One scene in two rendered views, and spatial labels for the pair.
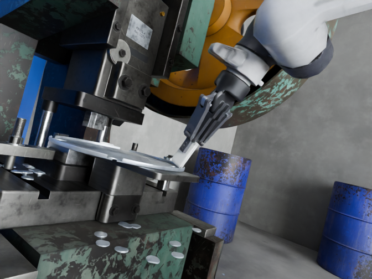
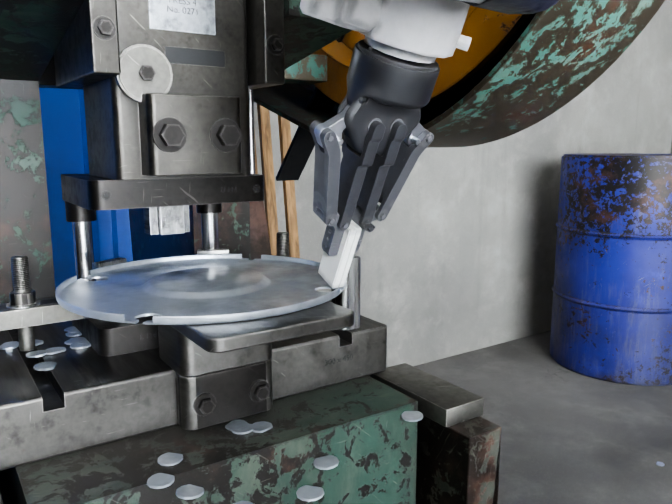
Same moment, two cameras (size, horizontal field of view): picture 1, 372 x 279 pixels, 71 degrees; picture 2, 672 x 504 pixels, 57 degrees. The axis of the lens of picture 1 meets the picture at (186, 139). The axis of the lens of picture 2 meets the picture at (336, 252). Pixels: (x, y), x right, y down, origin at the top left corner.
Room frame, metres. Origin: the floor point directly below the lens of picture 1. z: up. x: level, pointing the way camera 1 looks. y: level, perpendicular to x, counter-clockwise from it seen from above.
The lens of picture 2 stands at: (0.04, -0.22, 0.93)
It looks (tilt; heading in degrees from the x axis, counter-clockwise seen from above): 10 degrees down; 21
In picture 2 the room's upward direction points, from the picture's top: straight up
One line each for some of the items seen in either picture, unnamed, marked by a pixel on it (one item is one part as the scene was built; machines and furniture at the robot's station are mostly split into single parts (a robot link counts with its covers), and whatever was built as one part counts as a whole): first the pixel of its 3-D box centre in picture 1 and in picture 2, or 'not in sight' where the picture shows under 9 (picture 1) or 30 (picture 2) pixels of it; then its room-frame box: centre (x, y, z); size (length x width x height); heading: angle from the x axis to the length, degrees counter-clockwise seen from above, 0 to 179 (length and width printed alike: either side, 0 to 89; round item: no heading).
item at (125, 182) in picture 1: (128, 189); (229, 355); (0.55, 0.09, 0.72); 0.25 x 0.14 x 0.14; 55
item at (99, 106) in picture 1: (94, 112); (162, 197); (0.65, 0.24, 0.86); 0.20 x 0.16 x 0.05; 145
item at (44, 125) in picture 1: (45, 123); (83, 244); (0.62, 0.33, 0.81); 0.02 x 0.02 x 0.14
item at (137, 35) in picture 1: (124, 44); (169, 39); (0.63, 0.20, 1.04); 0.17 x 0.15 x 0.30; 55
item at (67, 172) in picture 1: (79, 166); (168, 312); (0.65, 0.24, 0.72); 0.20 x 0.16 x 0.03; 145
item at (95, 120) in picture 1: (96, 120); (167, 217); (0.65, 0.23, 0.84); 0.05 x 0.03 x 0.04; 145
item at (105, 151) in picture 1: (120, 153); (207, 281); (0.58, 0.13, 0.78); 0.29 x 0.29 x 0.01
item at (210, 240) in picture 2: (101, 135); (210, 233); (0.75, 0.24, 0.81); 0.02 x 0.02 x 0.14
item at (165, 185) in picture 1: (166, 171); (346, 288); (0.72, 0.03, 0.75); 0.03 x 0.03 x 0.10; 55
